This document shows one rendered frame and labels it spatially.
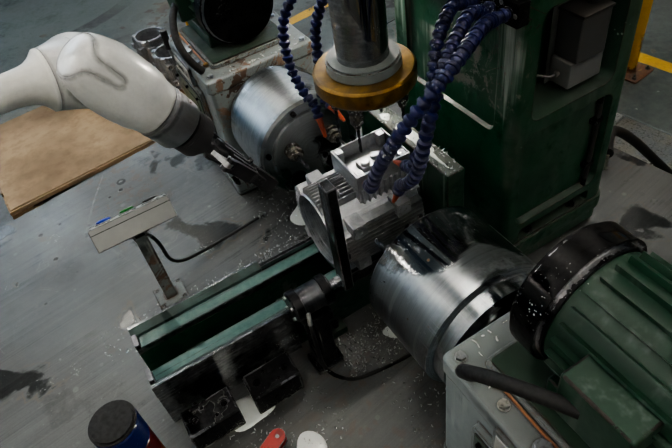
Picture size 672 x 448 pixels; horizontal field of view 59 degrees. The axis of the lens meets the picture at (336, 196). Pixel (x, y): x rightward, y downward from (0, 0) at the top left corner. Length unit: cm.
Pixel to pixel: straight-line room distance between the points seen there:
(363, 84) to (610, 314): 53
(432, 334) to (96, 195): 118
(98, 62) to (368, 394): 77
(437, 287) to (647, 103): 250
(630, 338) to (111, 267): 125
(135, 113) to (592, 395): 69
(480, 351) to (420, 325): 13
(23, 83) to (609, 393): 88
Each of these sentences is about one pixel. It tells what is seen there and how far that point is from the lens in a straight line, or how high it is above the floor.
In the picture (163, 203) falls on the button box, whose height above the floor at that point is 107.
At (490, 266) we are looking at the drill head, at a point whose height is 116.
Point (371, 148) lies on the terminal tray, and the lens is 121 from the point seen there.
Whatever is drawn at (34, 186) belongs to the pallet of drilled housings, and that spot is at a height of 15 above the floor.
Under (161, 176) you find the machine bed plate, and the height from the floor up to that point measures 80.
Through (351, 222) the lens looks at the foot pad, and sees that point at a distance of 112.
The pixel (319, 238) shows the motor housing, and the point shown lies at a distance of 128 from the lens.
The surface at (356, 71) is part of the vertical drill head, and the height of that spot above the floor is 136.
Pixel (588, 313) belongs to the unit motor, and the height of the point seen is 134.
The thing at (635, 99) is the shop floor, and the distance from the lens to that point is 333.
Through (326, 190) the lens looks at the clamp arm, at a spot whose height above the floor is 125.
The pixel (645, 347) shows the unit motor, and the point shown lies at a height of 134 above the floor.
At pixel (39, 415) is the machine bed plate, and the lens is 144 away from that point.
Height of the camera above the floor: 188
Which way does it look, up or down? 44 degrees down
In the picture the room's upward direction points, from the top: 10 degrees counter-clockwise
